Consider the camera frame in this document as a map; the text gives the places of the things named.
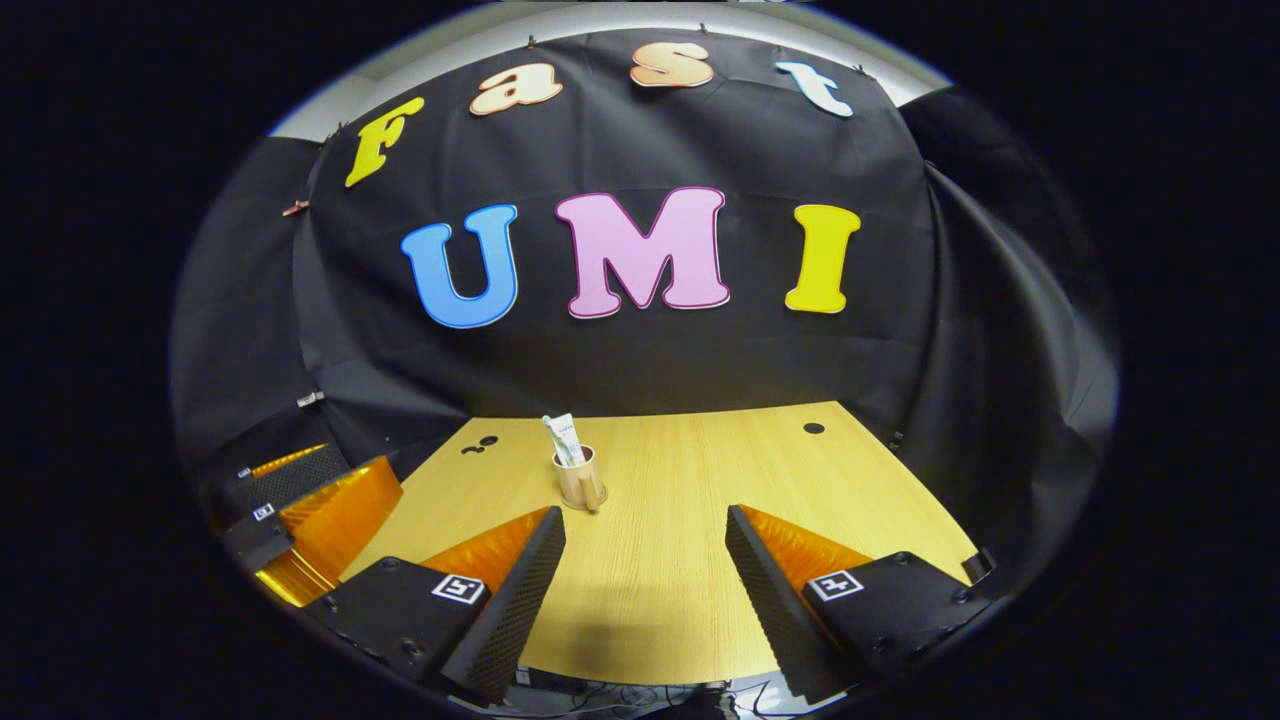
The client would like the black cable bundle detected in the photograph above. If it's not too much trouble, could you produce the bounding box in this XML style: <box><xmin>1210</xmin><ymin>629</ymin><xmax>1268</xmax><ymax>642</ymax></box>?
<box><xmin>515</xmin><ymin>668</ymin><xmax>791</xmax><ymax>719</ymax></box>

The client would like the beige cup with handle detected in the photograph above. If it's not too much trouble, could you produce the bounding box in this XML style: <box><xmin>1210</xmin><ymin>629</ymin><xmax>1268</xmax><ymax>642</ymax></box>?
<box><xmin>552</xmin><ymin>445</ymin><xmax>609</xmax><ymax>513</ymax></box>

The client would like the white toothpaste tube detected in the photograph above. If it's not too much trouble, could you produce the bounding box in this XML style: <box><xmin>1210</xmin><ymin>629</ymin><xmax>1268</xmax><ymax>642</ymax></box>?
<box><xmin>552</xmin><ymin>413</ymin><xmax>587</xmax><ymax>467</ymax></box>

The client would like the black backdrop cloth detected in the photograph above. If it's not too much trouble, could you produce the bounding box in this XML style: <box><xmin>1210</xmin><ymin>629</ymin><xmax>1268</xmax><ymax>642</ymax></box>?
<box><xmin>168</xmin><ymin>28</ymin><xmax>1121</xmax><ymax>601</ymax></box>

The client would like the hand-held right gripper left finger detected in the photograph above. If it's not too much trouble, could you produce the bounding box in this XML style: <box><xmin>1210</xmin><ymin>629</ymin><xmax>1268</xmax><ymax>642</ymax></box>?
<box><xmin>300</xmin><ymin>505</ymin><xmax>567</xmax><ymax>706</ymax></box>

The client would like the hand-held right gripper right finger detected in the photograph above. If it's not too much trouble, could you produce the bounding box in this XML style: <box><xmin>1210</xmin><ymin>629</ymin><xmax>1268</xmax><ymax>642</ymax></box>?
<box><xmin>724</xmin><ymin>505</ymin><xmax>996</xmax><ymax>706</ymax></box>

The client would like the wooden desktop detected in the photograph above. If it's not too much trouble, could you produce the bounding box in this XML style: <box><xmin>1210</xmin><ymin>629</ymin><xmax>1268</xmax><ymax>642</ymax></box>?
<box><xmin>340</xmin><ymin>400</ymin><xmax>981</xmax><ymax>691</ymax></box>

